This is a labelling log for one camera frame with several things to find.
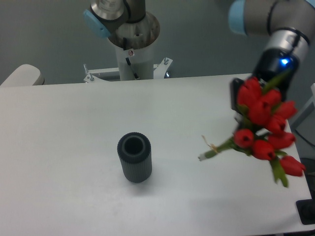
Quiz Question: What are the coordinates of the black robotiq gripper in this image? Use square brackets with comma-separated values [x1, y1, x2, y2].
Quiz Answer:
[229, 49, 300, 120]

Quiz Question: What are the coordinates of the red tulip bouquet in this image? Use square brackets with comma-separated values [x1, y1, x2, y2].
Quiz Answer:
[198, 69, 306, 187]

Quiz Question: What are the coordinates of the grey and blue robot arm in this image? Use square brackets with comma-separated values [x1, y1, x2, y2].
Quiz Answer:
[83, 0, 315, 97]

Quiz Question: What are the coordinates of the dark grey ribbed vase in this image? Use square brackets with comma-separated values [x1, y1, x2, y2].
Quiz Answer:
[117, 132, 152, 183]

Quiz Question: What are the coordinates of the black box at table edge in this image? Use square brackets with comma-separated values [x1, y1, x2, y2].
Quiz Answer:
[296, 199, 315, 225]

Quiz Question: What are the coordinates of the white furniture frame right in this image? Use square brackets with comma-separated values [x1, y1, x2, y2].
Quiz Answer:
[290, 84, 315, 130]

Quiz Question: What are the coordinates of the white metal base frame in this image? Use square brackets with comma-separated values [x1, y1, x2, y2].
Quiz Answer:
[83, 57, 173, 83]

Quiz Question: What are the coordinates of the black cable on pedestal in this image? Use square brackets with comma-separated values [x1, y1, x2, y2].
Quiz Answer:
[122, 37, 141, 80]

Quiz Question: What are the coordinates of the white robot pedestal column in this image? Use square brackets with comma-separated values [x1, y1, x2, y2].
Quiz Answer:
[108, 12, 160, 81]

